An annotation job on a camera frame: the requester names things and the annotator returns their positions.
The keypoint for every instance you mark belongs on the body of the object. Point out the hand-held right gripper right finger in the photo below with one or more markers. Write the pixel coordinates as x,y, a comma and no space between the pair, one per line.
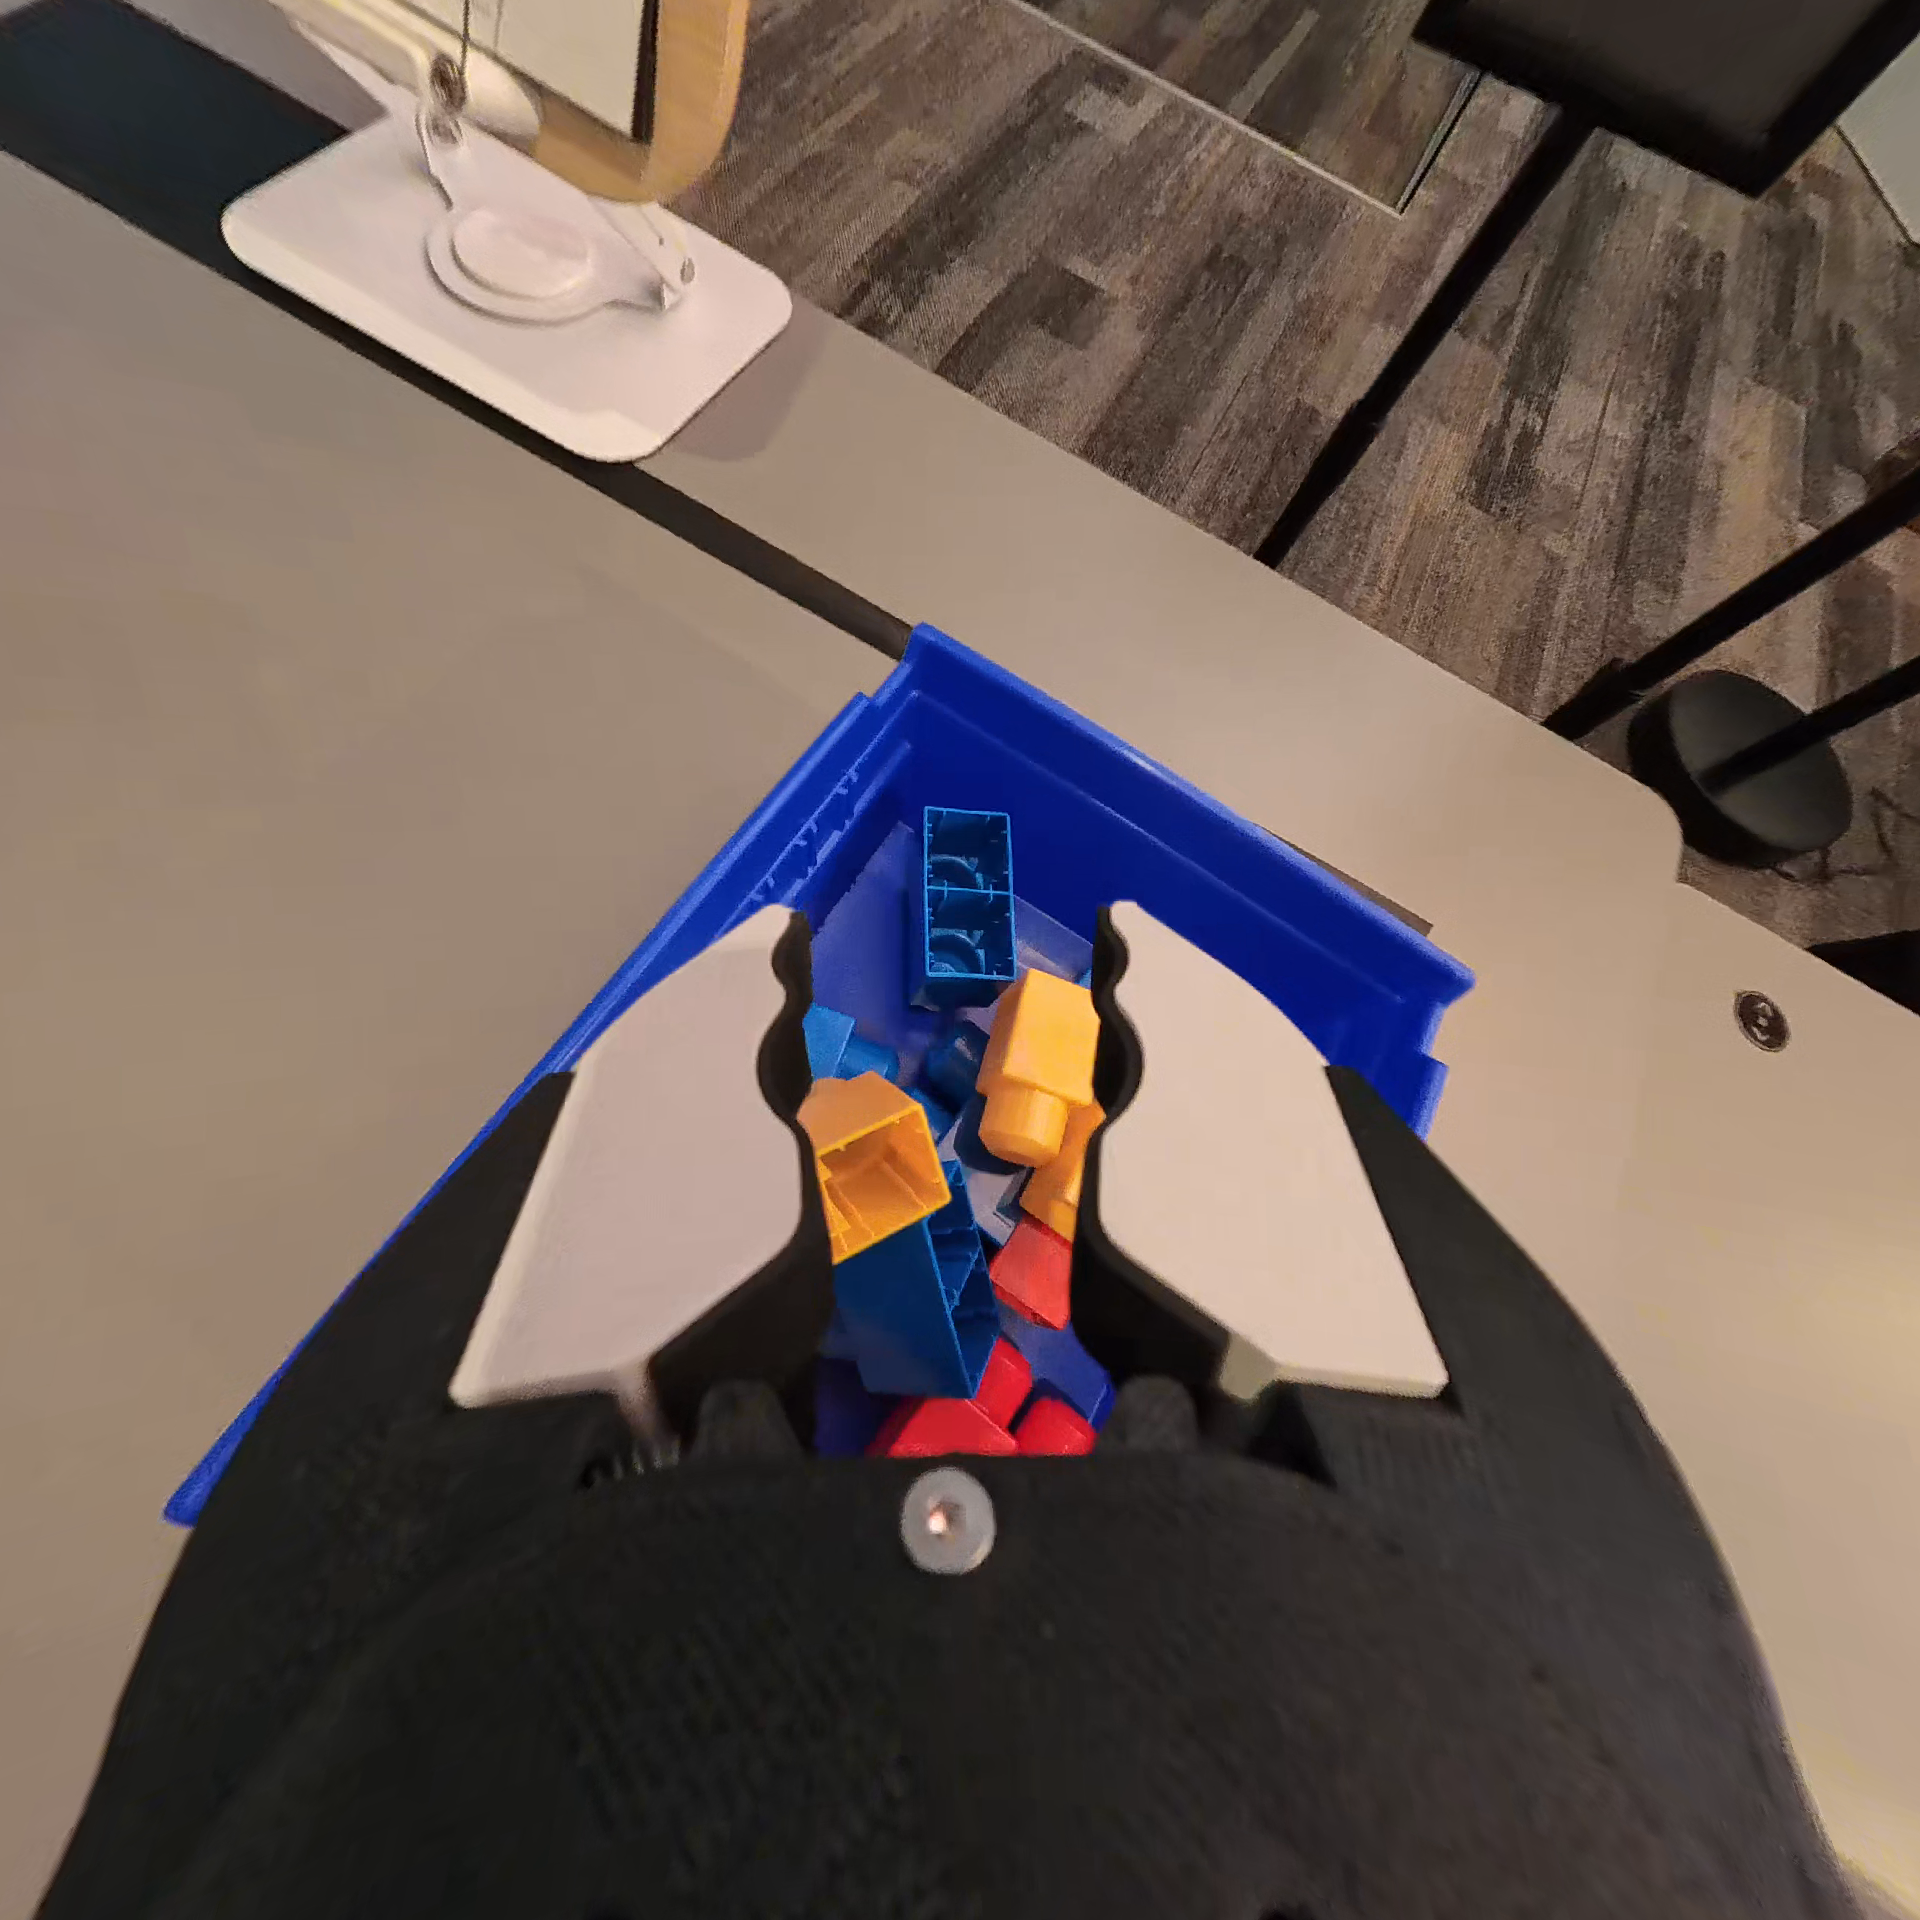
1261,1200

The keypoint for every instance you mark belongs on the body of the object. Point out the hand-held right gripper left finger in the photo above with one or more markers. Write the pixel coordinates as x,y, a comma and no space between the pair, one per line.
646,1200

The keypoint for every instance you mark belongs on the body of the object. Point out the blue mega block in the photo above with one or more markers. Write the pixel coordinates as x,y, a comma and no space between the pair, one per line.
954,1066
915,1305
841,1042
963,902

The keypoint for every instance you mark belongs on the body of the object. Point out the pile of orange mega blocks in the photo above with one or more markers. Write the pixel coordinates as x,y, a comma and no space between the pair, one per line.
1036,1050

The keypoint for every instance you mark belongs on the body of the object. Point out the blue plastic bin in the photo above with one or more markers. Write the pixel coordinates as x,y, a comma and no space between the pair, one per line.
1171,839

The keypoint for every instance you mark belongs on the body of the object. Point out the round table screw cap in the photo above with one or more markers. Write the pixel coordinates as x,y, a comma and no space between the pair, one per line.
1764,1019

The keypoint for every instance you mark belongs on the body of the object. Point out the instruction sheet on white stand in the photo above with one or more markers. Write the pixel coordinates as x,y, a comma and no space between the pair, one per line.
599,346

